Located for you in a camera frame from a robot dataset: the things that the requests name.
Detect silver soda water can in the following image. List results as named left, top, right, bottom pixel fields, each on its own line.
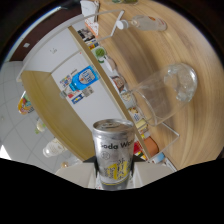
left=92, top=118, right=136, bottom=191

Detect orange pot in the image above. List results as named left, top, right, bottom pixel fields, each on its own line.
left=143, top=137, right=161, bottom=158

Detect clear bottle with green cap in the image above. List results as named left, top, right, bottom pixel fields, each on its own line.
left=34, top=118, right=48, bottom=135

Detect clear glass tumbler with ice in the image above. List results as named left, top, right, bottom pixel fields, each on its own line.
left=129, top=63, right=199, bottom=127

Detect yellow snack bag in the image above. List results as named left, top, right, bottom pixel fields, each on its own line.
left=17, top=90, right=35, bottom=116

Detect green and white mug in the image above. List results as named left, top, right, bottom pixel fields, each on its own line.
left=92, top=45, right=108, bottom=64

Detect brown door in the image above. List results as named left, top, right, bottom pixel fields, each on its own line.
left=6, top=4, right=83, bottom=63

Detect orange printed paper sheet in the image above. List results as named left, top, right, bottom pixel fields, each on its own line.
left=83, top=16, right=100, bottom=37

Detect white frame wooden shelf rack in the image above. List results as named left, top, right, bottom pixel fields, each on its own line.
left=15, top=9, right=181, bottom=168

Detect blue wall poster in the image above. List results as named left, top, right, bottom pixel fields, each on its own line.
left=71, top=93, right=85, bottom=105

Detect multicolour wall poster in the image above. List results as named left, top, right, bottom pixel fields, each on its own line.
left=59, top=75, right=73, bottom=88

